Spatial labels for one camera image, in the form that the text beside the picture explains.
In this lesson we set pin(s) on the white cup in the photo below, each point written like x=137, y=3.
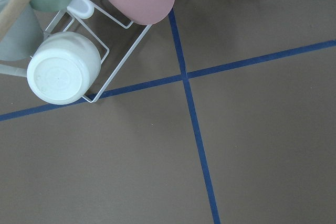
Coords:
x=63, y=68

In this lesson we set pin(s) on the pale grey cup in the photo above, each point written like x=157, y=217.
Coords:
x=23, y=38

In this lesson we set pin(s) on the white wire cup rack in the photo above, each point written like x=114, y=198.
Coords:
x=79, y=11

